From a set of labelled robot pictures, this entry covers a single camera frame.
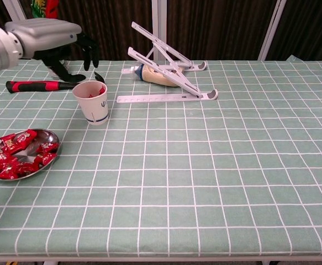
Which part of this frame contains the green checked tablecloth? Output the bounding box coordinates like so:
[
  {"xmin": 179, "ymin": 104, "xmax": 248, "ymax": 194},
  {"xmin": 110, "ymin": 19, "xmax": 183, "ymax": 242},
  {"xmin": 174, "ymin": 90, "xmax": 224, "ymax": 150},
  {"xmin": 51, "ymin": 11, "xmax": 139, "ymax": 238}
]
[{"xmin": 0, "ymin": 55, "xmax": 322, "ymax": 258}]

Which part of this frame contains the mayonnaise squeeze bottle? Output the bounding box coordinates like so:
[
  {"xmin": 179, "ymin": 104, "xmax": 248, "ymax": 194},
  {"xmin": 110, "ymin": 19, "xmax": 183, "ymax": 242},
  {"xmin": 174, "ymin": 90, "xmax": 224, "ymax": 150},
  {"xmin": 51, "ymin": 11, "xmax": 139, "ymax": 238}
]
[{"xmin": 121, "ymin": 63, "xmax": 184, "ymax": 88}]

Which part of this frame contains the white paper cup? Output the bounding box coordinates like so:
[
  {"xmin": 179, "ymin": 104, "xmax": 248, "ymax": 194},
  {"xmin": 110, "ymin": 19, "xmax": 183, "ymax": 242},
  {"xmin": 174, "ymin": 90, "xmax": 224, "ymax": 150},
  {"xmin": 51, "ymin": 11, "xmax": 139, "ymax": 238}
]
[{"xmin": 71, "ymin": 81, "xmax": 109, "ymax": 126}]

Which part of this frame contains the red black claw hammer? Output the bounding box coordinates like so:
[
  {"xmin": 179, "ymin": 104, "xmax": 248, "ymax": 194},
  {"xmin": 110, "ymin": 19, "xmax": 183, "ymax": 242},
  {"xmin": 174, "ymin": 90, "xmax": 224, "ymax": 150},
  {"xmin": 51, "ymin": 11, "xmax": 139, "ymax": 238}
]
[{"xmin": 6, "ymin": 71, "xmax": 106, "ymax": 94}]

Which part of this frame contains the small glass jar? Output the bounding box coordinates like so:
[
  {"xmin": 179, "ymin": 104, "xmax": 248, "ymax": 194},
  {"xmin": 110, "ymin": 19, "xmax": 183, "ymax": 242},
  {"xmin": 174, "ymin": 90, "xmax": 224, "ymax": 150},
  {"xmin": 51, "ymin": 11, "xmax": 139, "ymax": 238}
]
[{"xmin": 47, "ymin": 59, "xmax": 72, "ymax": 80}]

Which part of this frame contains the round metal plate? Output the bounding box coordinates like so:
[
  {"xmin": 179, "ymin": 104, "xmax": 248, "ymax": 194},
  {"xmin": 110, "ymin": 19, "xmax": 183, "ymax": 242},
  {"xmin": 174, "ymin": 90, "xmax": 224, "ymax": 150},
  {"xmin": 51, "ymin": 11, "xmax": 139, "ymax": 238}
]
[{"xmin": 0, "ymin": 128, "xmax": 61, "ymax": 182}]

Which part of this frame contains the white metal table frame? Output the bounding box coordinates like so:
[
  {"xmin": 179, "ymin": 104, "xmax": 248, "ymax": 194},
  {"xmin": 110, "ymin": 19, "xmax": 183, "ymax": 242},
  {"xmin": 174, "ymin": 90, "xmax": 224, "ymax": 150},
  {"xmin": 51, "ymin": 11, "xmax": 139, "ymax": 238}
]
[{"xmin": 0, "ymin": 256, "xmax": 322, "ymax": 265}]

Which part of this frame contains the white folding laptop stand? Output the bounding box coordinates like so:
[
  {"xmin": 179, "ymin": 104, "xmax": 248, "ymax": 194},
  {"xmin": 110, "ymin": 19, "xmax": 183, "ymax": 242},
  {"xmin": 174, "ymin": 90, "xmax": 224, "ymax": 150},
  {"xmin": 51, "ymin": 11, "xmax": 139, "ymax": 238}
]
[{"xmin": 117, "ymin": 21, "xmax": 219, "ymax": 104}]

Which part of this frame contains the white metal frame post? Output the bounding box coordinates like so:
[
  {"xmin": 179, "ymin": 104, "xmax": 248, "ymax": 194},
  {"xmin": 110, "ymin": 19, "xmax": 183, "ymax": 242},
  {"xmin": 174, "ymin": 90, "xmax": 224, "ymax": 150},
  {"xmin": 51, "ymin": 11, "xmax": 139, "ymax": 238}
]
[
  {"xmin": 257, "ymin": 0, "xmax": 288, "ymax": 61},
  {"xmin": 2, "ymin": 0, "xmax": 45, "ymax": 61},
  {"xmin": 151, "ymin": 0, "xmax": 167, "ymax": 62}
]

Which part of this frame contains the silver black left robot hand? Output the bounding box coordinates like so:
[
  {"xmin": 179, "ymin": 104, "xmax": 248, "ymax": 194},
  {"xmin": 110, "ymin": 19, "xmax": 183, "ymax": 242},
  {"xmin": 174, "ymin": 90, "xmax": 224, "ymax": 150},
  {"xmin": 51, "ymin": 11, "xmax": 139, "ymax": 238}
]
[{"xmin": 4, "ymin": 17, "xmax": 101, "ymax": 84}]

